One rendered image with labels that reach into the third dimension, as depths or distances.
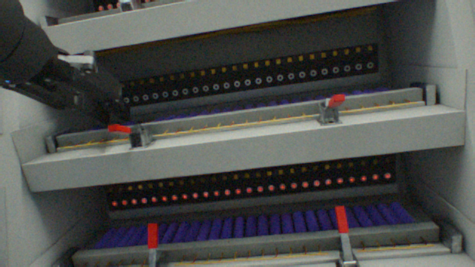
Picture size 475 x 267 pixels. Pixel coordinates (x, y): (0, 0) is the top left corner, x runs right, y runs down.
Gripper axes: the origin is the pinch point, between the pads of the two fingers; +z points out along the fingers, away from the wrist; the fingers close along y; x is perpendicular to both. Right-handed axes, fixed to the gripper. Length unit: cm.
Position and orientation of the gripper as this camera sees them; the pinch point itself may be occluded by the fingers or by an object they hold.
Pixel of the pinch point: (106, 107)
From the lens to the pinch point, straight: 53.3
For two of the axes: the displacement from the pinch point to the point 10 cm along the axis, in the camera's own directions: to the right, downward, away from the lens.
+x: 0.8, 9.6, -2.7
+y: -9.8, 1.2, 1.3
